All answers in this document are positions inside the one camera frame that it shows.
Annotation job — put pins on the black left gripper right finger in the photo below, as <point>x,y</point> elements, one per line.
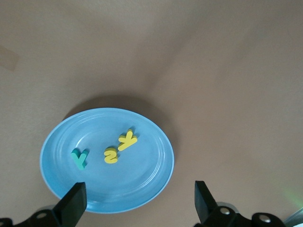
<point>206,205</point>

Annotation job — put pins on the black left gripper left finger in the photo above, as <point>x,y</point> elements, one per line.
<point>71,205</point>

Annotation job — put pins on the teal letter y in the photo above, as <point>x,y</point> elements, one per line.
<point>80,160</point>

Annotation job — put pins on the yellow letter s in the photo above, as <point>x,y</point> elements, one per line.
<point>110,159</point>

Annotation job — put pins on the yellow letter k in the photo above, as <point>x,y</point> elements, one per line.
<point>127,141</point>

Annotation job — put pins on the blue plate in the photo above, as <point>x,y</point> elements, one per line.
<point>132,179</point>

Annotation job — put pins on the brown tape patch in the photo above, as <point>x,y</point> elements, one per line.
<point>7,58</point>

